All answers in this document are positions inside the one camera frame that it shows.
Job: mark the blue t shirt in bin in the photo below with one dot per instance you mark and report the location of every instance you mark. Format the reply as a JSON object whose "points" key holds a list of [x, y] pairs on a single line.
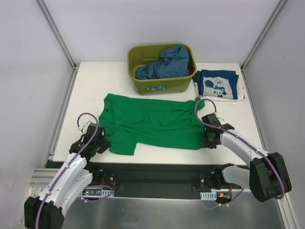
{"points": [[173, 63]]}

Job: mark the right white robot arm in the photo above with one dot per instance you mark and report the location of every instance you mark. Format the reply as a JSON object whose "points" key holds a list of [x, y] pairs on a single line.
{"points": [[266, 175]]}

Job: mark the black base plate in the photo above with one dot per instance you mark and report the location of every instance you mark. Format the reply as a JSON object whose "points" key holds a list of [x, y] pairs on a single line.
{"points": [[163, 181]]}

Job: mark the folded navy printed t shirt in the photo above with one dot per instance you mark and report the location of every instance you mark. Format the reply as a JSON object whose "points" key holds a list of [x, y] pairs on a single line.
{"points": [[218, 84]]}

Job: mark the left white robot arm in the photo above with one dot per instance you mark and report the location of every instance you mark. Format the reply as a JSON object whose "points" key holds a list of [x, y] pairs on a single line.
{"points": [[77, 173]]}

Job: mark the folded white t shirt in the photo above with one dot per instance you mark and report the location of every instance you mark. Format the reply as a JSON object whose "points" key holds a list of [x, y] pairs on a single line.
{"points": [[240, 94]]}

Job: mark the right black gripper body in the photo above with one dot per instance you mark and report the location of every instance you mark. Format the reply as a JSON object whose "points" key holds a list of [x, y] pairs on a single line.
{"points": [[207, 139]]}

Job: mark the red t shirt in bin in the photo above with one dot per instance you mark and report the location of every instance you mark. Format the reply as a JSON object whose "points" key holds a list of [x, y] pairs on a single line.
{"points": [[189, 71]]}

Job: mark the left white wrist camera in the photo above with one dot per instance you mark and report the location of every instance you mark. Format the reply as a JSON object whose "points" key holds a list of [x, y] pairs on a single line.
{"points": [[84, 128]]}

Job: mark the olive green plastic bin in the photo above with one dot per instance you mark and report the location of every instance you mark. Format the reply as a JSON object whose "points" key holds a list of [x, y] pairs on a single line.
{"points": [[139, 56]]}

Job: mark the white cable duct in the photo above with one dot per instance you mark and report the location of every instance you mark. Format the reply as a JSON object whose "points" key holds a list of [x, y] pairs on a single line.
{"points": [[208, 196], [96, 193]]}

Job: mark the right aluminium frame post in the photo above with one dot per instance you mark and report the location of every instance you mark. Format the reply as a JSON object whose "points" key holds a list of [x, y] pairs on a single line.
{"points": [[274, 15]]}

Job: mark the right white cable duct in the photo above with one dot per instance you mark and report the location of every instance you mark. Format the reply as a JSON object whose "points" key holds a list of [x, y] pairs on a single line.
{"points": [[208, 196]]}

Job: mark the left white cable duct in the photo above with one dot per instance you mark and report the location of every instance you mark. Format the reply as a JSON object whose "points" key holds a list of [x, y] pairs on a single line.
{"points": [[96, 193]]}

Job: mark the left aluminium frame post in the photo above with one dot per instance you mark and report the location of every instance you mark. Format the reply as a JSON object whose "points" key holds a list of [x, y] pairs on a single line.
{"points": [[56, 33]]}

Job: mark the aluminium frame post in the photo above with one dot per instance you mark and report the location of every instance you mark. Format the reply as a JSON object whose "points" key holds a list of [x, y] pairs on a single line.
{"points": [[274, 15], [56, 33]]}

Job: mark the green t shirt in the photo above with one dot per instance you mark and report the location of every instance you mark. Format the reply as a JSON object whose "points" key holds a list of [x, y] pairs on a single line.
{"points": [[161, 123]]}

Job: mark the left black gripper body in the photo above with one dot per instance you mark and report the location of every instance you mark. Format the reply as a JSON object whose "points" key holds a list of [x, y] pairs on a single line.
{"points": [[100, 142]]}

